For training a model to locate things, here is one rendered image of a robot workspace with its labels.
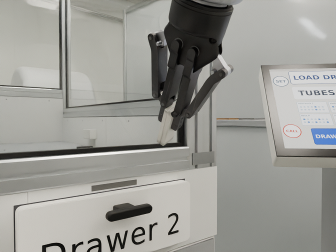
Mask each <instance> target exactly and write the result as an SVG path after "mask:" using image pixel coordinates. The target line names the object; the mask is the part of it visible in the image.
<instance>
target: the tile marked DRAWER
mask: <svg viewBox="0 0 336 252"><path fill-rule="evenodd" d="M310 130H311V134H312V138H313V141H314V145H336V128H310Z"/></svg>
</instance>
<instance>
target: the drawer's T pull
mask: <svg viewBox="0 0 336 252"><path fill-rule="evenodd" d="M152 210H153V207H152V206H151V205H150V204H148V203H145V204H140V205H135V206H134V205H132V204H130V203H122V204H117V205H114V206H113V210H111V211H108V212H107V213H106V215H105V218H106V219H107V220H108V221H109V222H114V221H119V220H123V219H127V218H132V217H136V216H140V215H145V214H149V213H151V212H152Z"/></svg>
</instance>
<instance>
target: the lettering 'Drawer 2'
mask: <svg viewBox="0 0 336 252"><path fill-rule="evenodd" d="M171 216H176V220H175V223H174V224H173V226H172V227H171V229H170V231H169V232H168V235H172V234H175V233H178V232H179V230H176V231H172V230H173V228H174V227H175V225H176V224H177V222H178V219H179V216H178V214H177V213H171V214H170V215H168V218H170V217H171ZM155 225H158V223H157V222H156V223H154V224H153V225H152V224H150V225H149V241H152V229H153V226H155ZM139 229H141V230H142V233H141V234H137V235H135V232H136V231H137V230H139ZM127 234H128V230H126V231H125V234H124V239H123V243H122V241H121V237H120V233H119V232H118V233H116V234H115V239H114V243H113V246H112V242H111V239H110V235H107V240H108V244H109V248H110V251H111V252H114V251H115V247H116V242H117V238H118V241H119V244H120V248H121V249H124V248H125V243H126V238H127ZM143 235H145V229H144V228H143V227H141V226H140V227H137V228H135V229H134V231H133V232H132V235H131V240H132V242H133V243H134V244H135V245H140V244H142V243H143V242H145V239H144V240H142V241H140V242H136V241H135V238H136V237H139V236H143ZM94 241H97V242H98V245H94V246H92V247H90V248H89V249H88V250H87V252H90V251H91V250H92V249H94V248H97V247H98V252H102V242H101V240H100V239H99V238H93V239H91V240H89V241H88V242H87V244H89V243H91V242H94ZM83 244H84V242H83V241H81V242H79V243H78V244H77V245H76V244H72V252H76V248H77V247H78V246H79V245H83ZM52 246H58V247H60V248H61V252H66V249H65V247H64V245H63V244H61V243H59V242H54V243H49V244H45V245H42V252H46V248H48V247H52Z"/></svg>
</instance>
